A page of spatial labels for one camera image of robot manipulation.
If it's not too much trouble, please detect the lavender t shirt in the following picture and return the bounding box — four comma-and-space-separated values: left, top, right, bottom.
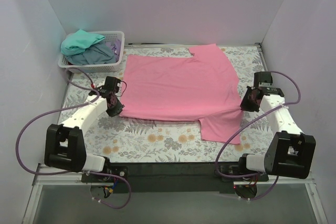
107, 39, 122, 62

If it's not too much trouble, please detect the grey-blue t shirt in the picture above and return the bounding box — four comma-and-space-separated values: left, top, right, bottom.
65, 43, 117, 66

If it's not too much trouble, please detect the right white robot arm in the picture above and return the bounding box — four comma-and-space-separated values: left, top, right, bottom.
237, 71, 316, 181

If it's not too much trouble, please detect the white plastic laundry basket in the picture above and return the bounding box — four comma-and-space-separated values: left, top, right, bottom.
58, 31, 125, 73

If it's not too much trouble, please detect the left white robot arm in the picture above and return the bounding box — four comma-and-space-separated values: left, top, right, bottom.
44, 76, 123, 182

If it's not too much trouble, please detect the floral patterned table mat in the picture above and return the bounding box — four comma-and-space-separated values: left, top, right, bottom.
63, 45, 273, 163

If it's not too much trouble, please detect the aluminium frame rail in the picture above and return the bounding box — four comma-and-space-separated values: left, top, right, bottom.
22, 163, 87, 224

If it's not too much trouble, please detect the teal t shirt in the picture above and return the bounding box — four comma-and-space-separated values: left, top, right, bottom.
60, 29, 106, 56

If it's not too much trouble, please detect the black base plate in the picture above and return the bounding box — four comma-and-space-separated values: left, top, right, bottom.
81, 162, 268, 193

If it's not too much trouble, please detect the pink t shirt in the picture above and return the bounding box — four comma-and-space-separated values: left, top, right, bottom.
120, 44, 243, 142

